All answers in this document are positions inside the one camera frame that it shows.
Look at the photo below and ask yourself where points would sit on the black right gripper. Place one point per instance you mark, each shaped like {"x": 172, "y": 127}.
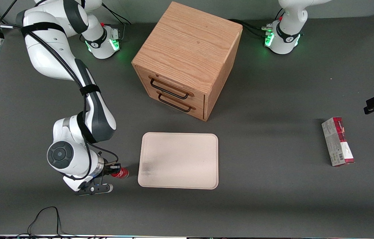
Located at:
{"x": 108, "y": 170}

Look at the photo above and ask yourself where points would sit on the red coke bottle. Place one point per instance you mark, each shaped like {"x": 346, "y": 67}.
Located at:
{"x": 122, "y": 173}

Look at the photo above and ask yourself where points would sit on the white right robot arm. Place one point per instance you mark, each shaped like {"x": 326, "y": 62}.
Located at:
{"x": 47, "y": 56}

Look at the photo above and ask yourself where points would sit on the white rectangular tray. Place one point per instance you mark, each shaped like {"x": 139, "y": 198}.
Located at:
{"x": 178, "y": 161}

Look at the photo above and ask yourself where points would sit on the wooden drawer front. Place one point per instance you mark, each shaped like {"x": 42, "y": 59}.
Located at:
{"x": 197, "y": 98}
{"x": 197, "y": 113}

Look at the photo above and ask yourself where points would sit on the wooden drawer cabinet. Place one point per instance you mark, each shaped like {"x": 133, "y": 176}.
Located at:
{"x": 187, "y": 43}

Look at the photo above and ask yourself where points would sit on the grey and red carton box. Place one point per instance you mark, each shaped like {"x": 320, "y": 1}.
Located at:
{"x": 338, "y": 141}

